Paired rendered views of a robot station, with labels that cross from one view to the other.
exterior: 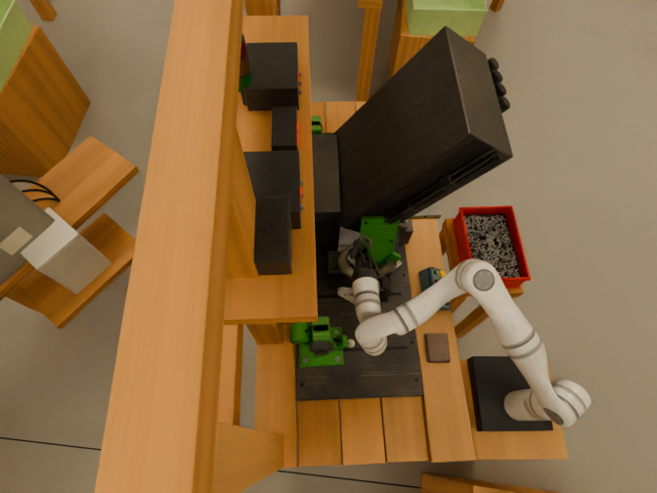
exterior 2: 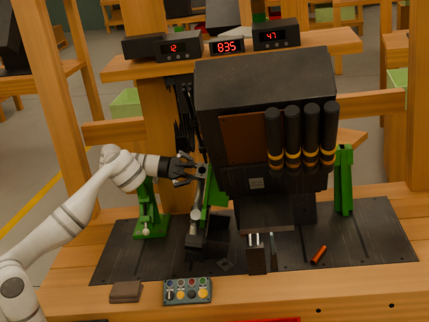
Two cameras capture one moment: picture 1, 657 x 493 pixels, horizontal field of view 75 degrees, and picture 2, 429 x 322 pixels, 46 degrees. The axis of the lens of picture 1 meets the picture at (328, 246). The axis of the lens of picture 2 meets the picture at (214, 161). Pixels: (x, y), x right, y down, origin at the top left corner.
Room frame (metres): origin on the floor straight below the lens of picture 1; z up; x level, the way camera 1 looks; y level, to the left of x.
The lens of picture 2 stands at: (0.93, -1.63, 1.96)
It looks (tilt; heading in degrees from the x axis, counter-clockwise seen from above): 25 degrees down; 102
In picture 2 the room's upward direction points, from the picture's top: 9 degrees counter-clockwise
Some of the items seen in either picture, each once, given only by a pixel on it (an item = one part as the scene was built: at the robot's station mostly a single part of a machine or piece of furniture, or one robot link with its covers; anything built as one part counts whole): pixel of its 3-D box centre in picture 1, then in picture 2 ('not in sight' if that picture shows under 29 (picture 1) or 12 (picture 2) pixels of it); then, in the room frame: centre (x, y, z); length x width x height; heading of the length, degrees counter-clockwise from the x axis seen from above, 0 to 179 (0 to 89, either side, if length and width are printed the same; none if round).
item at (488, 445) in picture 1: (508, 407); not in sight; (0.14, -0.64, 0.83); 0.32 x 0.32 x 0.04; 3
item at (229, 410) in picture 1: (238, 204); (238, 117); (0.66, 0.29, 1.23); 1.30 x 0.05 x 0.09; 5
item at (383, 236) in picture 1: (376, 231); (217, 183); (0.63, -0.15, 1.17); 0.13 x 0.12 x 0.20; 5
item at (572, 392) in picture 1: (558, 401); (13, 291); (0.13, -0.65, 1.15); 0.09 x 0.09 x 0.17; 42
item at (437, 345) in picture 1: (437, 346); (126, 291); (0.32, -0.39, 0.91); 0.10 x 0.08 x 0.03; 3
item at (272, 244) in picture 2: not in sight; (272, 245); (0.80, -0.23, 0.97); 0.10 x 0.02 x 0.14; 95
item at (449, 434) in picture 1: (418, 251); (250, 305); (0.72, -0.36, 0.82); 1.50 x 0.14 x 0.15; 5
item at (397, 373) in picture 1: (349, 246); (248, 239); (0.69, -0.08, 0.89); 1.10 x 0.42 x 0.02; 5
